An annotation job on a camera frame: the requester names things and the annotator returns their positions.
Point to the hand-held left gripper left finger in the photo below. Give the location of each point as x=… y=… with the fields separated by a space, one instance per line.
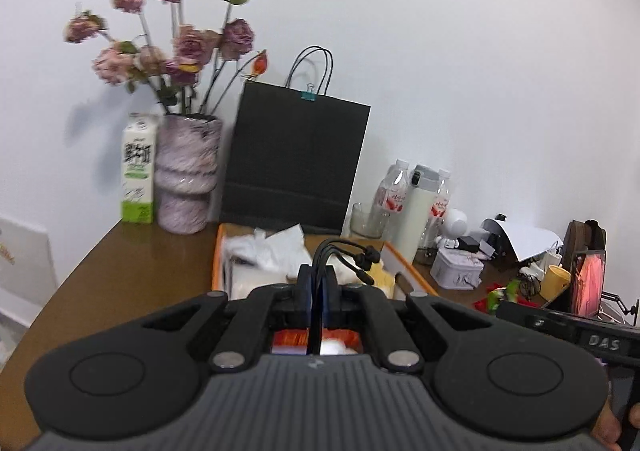
x=302 y=296

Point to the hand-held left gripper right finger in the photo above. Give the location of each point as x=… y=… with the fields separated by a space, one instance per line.
x=330 y=298

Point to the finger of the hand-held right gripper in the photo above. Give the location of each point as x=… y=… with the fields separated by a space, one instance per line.
x=525 y=313

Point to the red and green toy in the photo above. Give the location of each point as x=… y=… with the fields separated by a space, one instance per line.
x=500 y=298

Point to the orange cardboard box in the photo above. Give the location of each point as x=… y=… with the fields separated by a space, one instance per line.
x=218 y=256

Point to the brown wooden desktop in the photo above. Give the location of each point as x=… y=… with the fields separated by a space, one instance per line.
x=125 y=271

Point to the person's right hand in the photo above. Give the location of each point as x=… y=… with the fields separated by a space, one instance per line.
x=609 y=428

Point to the yellow cup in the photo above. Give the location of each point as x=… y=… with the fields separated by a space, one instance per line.
x=556 y=283

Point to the white tissue pack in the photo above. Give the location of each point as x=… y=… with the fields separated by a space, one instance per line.
x=255 y=281

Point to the crumpled white tissue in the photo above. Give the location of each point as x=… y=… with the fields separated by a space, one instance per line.
x=270 y=251

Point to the pale yellow round bun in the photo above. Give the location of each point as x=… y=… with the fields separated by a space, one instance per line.
x=382 y=278

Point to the phone with red screen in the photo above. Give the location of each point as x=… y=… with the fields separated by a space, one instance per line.
x=590 y=281

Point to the white paper sheet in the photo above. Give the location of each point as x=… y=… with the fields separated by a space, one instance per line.
x=525 y=238

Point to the white tissue pack box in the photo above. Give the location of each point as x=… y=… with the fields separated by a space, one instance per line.
x=455 y=271

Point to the clear glass cup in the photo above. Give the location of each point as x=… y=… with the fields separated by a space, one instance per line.
x=369 y=223

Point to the black power adapter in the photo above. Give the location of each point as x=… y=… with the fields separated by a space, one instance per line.
x=470 y=244

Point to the white round toy robot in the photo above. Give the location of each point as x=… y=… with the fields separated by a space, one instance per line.
x=455 y=226

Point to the white thermos bottle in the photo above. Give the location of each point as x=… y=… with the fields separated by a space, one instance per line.
x=415 y=211

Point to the clear water bottle red label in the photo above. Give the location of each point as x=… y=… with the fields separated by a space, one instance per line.
x=442 y=201
x=392 y=191

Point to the black paper bag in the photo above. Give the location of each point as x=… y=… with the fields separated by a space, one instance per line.
x=295 y=156

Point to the purple textured vase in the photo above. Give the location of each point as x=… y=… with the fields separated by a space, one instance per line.
x=187 y=171

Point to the teal binder clip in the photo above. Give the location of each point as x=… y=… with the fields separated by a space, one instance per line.
x=308 y=94

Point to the green and white milk carton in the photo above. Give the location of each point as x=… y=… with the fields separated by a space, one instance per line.
x=140 y=166

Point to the orange flower bud on stem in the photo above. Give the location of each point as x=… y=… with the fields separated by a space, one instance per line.
x=260 y=63

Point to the dried pink flower bouquet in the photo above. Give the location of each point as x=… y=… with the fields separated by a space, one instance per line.
x=190 y=43

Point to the white flat box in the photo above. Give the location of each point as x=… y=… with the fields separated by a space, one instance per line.
x=25 y=271

